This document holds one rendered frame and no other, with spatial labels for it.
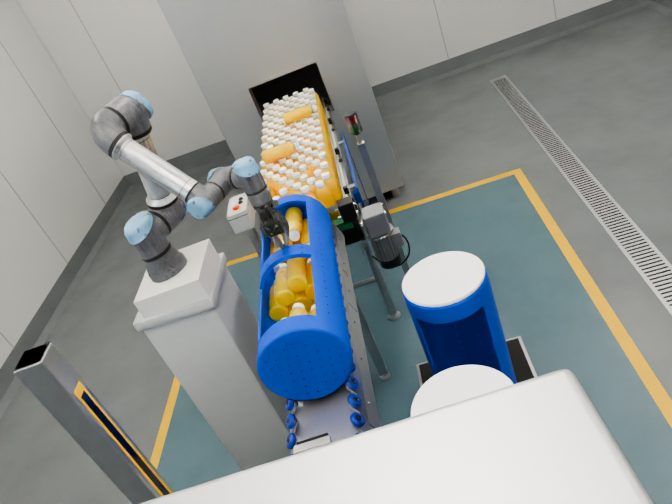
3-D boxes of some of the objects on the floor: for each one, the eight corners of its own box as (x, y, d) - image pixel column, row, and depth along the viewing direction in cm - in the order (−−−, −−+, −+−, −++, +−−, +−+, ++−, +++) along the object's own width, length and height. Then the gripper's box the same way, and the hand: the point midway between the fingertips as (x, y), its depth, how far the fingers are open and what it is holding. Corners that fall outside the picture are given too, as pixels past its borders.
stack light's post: (417, 310, 350) (357, 145, 293) (416, 306, 353) (356, 142, 296) (424, 308, 349) (364, 142, 293) (422, 304, 353) (363, 139, 296)
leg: (381, 381, 314) (340, 292, 282) (379, 374, 319) (339, 285, 287) (391, 378, 313) (352, 288, 281) (389, 370, 318) (351, 281, 286)
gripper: (248, 212, 194) (274, 263, 205) (274, 203, 193) (298, 254, 204) (249, 200, 201) (274, 250, 212) (274, 191, 200) (298, 241, 211)
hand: (284, 245), depth 210 cm, fingers closed, pressing on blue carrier
